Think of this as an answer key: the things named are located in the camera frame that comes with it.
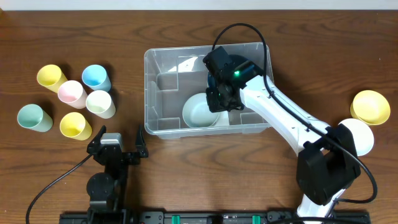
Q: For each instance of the white cup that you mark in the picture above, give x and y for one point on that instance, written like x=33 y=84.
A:
x=100 y=103

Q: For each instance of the pink cup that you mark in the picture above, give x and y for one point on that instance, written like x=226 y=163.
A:
x=72 y=93

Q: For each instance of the dark blue bowl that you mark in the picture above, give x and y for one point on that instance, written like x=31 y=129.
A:
x=232 y=70

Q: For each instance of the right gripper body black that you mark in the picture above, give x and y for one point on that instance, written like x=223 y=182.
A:
x=222 y=104

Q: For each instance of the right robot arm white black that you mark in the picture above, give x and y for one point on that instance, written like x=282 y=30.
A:
x=327 y=156

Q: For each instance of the yellow cup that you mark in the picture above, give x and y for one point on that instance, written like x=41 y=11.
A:
x=74 y=125
x=51 y=77

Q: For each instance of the clear plastic storage container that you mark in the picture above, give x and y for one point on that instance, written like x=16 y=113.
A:
x=171 y=77

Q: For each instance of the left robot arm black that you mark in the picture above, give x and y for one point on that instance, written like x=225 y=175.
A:
x=106 y=189

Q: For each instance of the white label in container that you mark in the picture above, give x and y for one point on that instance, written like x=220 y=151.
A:
x=223 y=119

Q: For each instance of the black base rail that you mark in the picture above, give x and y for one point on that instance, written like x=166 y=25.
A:
x=127 y=216

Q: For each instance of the light blue cup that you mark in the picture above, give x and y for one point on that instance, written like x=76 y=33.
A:
x=96 y=77

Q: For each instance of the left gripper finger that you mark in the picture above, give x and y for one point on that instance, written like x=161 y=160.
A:
x=94 y=146
x=140 y=143

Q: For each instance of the white small bowl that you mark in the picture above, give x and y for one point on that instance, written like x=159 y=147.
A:
x=362 y=135

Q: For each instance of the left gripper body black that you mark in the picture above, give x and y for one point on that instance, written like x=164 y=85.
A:
x=125 y=156

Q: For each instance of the mint green cup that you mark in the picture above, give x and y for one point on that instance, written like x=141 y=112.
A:
x=33 y=117

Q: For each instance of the yellow small bowl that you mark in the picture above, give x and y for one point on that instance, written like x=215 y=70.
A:
x=370 y=107

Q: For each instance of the grey small bowl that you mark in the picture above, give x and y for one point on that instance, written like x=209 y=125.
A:
x=196 y=113

